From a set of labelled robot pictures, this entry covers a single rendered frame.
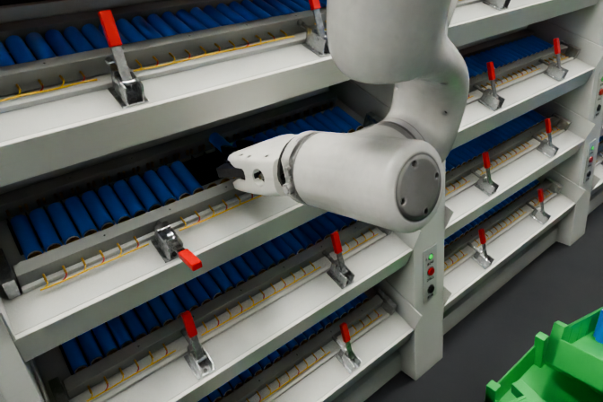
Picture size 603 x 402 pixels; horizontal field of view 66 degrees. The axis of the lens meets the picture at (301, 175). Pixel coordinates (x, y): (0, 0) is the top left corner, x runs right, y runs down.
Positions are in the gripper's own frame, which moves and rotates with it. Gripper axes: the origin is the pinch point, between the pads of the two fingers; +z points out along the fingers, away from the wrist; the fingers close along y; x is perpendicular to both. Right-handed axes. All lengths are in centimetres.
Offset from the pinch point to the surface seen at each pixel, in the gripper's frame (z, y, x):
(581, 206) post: -2, 102, -50
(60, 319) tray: -5.6, -27.9, -8.5
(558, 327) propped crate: -22, 44, -46
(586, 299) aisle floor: -13, 77, -63
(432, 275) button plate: -2.8, 33.6, -36.4
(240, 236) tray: -5.8, -5.8, -8.8
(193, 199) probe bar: -1.5, -8.9, -3.1
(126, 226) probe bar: -1.5, -17.7, -3.1
